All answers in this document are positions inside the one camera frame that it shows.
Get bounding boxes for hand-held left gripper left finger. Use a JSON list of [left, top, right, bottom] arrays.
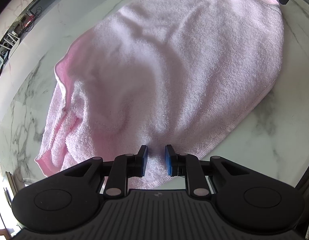
[[62, 144, 149, 198]]

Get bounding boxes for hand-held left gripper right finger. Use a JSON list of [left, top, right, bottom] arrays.
[[164, 144, 250, 198]]

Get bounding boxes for pink towel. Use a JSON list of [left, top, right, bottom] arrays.
[[35, 0, 285, 189]]

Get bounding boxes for black cables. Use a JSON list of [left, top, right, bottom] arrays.
[[27, 5, 44, 20]]

